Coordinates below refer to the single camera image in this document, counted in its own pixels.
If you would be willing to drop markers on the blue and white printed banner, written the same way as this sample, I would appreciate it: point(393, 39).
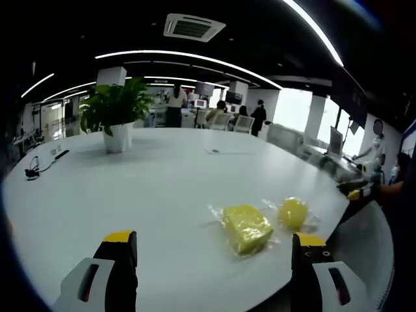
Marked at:
point(409, 136)

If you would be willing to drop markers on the ceiling air conditioner vent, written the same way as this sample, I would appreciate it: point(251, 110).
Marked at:
point(194, 27)

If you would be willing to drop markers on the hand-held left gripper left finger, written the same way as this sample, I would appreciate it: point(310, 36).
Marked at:
point(97, 282)

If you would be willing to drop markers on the white ceiling light strip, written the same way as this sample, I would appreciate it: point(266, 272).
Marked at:
point(37, 85)
point(195, 58)
point(320, 32)

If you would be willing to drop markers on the rectangular yellow silicone block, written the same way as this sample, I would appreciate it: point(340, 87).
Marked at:
point(247, 227)

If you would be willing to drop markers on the green potted plant white pot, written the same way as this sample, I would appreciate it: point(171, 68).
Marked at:
point(117, 107)

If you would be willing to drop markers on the white mesh office chair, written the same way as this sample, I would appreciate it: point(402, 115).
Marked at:
point(221, 121)
point(243, 124)

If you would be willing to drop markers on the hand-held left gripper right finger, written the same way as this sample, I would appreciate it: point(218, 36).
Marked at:
point(312, 282)

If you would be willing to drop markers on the dark wall monitor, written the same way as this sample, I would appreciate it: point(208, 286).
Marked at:
point(204, 89)
point(234, 97)

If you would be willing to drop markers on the slim black remote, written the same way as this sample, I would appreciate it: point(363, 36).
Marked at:
point(61, 154)

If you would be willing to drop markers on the round yellow silicone block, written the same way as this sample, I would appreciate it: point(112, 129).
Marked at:
point(292, 214)

